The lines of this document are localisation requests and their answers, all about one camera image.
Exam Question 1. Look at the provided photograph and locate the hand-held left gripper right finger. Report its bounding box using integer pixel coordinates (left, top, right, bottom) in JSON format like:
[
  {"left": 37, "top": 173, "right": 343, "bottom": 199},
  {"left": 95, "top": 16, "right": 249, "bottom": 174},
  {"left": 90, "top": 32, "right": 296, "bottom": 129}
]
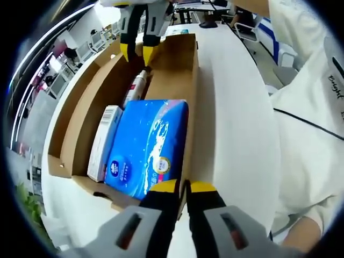
[{"left": 186, "top": 179, "right": 305, "bottom": 258}]

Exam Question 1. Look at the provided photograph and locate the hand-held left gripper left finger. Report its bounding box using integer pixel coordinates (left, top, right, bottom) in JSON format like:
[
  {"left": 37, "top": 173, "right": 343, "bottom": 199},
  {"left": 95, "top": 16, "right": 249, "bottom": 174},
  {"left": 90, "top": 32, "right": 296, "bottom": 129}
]
[{"left": 58, "top": 179, "right": 182, "bottom": 258}]

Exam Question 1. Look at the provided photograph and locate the brown cardboard shoe box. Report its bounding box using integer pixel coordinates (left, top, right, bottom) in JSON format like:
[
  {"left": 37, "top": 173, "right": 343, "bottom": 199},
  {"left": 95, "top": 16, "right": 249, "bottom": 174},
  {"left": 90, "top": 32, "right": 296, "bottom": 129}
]
[{"left": 47, "top": 32, "right": 201, "bottom": 216}]

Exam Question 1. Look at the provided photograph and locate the white pink bottle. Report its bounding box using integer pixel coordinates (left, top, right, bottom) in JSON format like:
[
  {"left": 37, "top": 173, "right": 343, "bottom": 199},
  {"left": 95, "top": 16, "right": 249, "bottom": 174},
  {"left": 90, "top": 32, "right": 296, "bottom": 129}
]
[{"left": 123, "top": 67, "right": 153, "bottom": 109}]

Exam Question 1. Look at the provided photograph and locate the white medicine carton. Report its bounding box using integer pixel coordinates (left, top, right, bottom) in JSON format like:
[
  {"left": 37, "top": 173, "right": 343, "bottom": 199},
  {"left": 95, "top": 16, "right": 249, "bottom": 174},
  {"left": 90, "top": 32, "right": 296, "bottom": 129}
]
[{"left": 87, "top": 105, "right": 125, "bottom": 183}]

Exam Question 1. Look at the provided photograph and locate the blue soft tissue pack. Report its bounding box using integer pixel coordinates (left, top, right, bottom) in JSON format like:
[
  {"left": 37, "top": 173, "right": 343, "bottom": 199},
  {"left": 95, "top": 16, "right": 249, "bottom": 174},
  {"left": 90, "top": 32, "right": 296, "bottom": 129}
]
[{"left": 104, "top": 99, "right": 189, "bottom": 201}]

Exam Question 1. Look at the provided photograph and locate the white swivel armchair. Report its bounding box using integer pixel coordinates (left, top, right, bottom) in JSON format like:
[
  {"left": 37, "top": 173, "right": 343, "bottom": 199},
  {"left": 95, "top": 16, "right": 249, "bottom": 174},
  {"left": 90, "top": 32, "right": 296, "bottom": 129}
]
[{"left": 234, "top": 21, "right": 261, "bottom": 43}]

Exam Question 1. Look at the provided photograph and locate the person's white shirt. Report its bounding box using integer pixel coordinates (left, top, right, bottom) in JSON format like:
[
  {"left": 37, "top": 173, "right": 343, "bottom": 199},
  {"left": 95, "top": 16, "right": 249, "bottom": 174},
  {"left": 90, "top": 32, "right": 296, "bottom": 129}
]
[{"left": 268, "top": 0, "right": 344, "bottom": 237}]

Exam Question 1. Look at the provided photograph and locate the green potted plant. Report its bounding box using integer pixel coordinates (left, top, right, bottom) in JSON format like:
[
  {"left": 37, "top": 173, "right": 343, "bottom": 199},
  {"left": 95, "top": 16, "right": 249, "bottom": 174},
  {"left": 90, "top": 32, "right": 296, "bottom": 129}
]
[{"left": 15, "top": 182, "right": 52, "bottom": 242}]

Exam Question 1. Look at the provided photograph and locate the blue white panel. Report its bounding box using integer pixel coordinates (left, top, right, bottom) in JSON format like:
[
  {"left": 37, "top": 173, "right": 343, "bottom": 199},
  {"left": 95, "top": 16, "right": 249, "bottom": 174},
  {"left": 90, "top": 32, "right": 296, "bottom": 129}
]
[{"left": 257, "top": 16, "right": 299, "bottom": 70}]

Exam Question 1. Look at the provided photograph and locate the black frame desk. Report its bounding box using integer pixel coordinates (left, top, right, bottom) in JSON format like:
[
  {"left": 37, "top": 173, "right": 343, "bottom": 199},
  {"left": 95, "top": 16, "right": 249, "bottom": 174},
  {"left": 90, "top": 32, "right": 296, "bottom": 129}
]
[{"left": 173, "top": 1, "right": 232, "bottom": 25}]

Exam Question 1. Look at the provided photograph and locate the black device cable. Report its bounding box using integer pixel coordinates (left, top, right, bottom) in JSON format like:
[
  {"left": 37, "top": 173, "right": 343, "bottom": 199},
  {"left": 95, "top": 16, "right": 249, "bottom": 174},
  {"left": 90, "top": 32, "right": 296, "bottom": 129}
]
[{"left": 273, "top": 106, "right": 344, "bottom": 140}]

